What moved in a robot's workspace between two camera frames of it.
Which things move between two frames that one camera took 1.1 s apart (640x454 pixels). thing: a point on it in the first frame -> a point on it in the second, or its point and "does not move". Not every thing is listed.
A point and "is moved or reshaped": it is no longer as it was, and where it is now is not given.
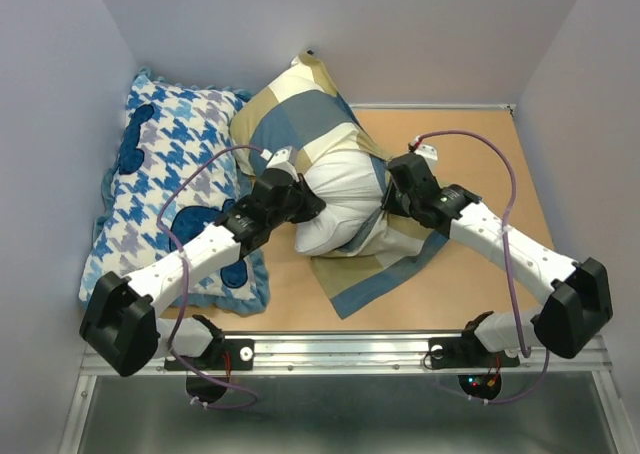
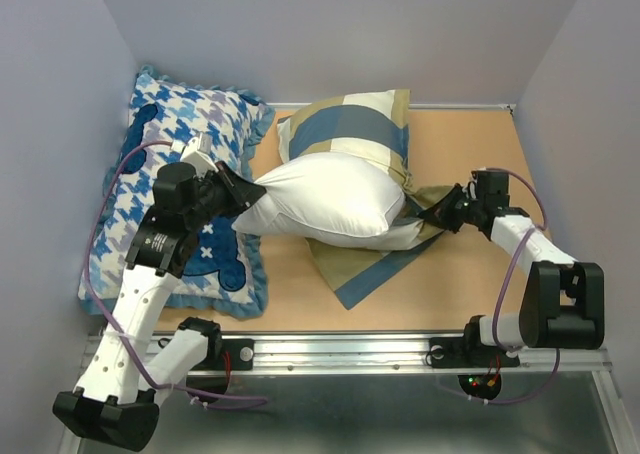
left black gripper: [308, 201] -> [239, 192]
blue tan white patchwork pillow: [304, 109] is moved or reshaped
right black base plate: [467, 353] does not move
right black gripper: [392, 202] -> [442, 214]
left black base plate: [225, 355] does not move
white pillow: [349, 183] is moved or reshaped
